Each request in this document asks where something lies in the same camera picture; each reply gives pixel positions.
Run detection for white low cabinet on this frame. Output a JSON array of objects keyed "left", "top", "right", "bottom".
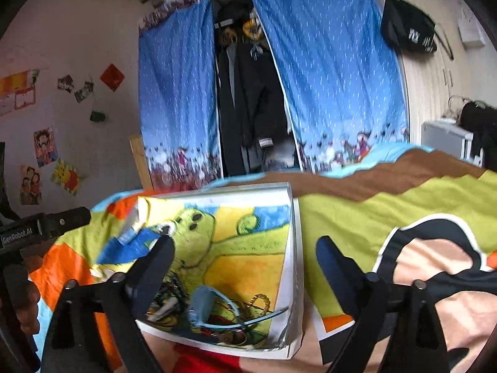
[{"left": 421, "top": 120, "right": 476, "bottom": 162}]

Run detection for tangled jewelry pile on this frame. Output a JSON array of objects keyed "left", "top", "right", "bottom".
[{"left": 149, "top": 272, "right": 195, "bottom": 325}]

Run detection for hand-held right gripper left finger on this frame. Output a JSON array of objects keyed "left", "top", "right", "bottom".
[{"left": 41, "top": 235, "right": 176, "bottom": 373}]

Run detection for white hair claw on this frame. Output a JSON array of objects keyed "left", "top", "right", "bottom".
[{"left": 149, "top": 300, "right": 176, "bottom": 321}]

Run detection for black bag with handles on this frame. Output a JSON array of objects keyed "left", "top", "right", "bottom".
[{"left": 458, "top": 100, "right": 497, "bottom": 168}]

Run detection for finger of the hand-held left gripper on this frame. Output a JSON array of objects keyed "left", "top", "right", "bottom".
[{"left": 39, "top": 207, "right": 92, "bottom": 237}]

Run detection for person's left hand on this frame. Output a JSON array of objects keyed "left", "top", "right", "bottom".
[{"left": 17, "top": 280, "right": 41, "bottom": 334}]

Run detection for black hanging bag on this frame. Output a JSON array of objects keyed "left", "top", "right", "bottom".
[{"left": 380, "top": 0, "right": 455, "bottom": 61}]

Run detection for red bracelet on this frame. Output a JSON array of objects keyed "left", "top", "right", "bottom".
[{"left": 215, "top": 328, "right": 251, "bottom": 347}]

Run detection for cartoon character wall poster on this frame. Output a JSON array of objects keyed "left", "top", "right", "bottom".
[{"left": 33, "top": 126, "right": 59, "bottom": 168}]

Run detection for family cartoon wall poster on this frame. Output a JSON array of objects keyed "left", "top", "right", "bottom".
[{"left": 19, "top": 165, "right": 43, "bottom": 206}]

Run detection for white wall box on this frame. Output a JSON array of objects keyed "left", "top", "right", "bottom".
[{"left": 457, "top": 10, "right": 486, "bottom": 47}]

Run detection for orange yellow wall drawing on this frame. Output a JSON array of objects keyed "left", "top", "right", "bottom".
[{"left": 0, "top": 69, "right": 40, "bottom": 96}]

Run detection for beige wardrobe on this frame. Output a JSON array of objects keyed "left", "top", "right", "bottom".
[{"left": 400, "top": 0, "right": 497, "bottom": 125}]

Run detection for yellow hanging item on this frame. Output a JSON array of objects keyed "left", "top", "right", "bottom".
[{"left": 243, "top": 17, "right": 265, "bottom": 41}]

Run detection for blue dotted curtain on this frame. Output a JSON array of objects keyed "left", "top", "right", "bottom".
[
  {"left": 138, "top": 0, "right": 224, "bottom": 193},
  {"left": 248, "top": 0, "right": 410, "bottom": 173}
]

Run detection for white box with dinosaur drawing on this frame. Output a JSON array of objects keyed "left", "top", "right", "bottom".
[{"left": 95, "top": 182, "right": 305, "bottom": 360}]

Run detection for dark hanging clothes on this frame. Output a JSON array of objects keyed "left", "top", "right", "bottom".
[{"left": 213, "top": 0, "right": 298, "bottom": 177}]

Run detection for red framed wall drawing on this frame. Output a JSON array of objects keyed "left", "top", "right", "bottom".
[{"left": 0, "top": 87, "right": 37, "bottom": 116}]

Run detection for gold chain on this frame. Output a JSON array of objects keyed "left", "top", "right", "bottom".
[{"left": 233, "top": 293, "right": 272, "bottom": 313}]

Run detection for blue cable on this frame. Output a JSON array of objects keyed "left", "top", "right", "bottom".
[{"left": 202, "top": 307, "right": 290, "bottom": 333}]

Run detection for red diamond wall paper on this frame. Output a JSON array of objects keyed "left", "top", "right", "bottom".
[{"left": 100, "top": 63, "right": 125, "bottom": 92}]

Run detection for blue hair clip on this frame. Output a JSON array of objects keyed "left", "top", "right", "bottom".
[{"left": 188, "top": 285, "right": 218, "bottom": 327}]

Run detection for colourful printed blanket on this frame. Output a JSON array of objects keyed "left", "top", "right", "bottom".
[{"left": 29, "top": 144, "right": 497, "bottom": 373}]

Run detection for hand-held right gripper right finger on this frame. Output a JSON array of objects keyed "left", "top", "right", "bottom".
[{"left": 315, "top": 236, "right": 451, "bottom": 373}]

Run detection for wooden board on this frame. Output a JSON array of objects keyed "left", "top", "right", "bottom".
[{"left": 129, "top": 134, "right": 154, "bottom": 191}]

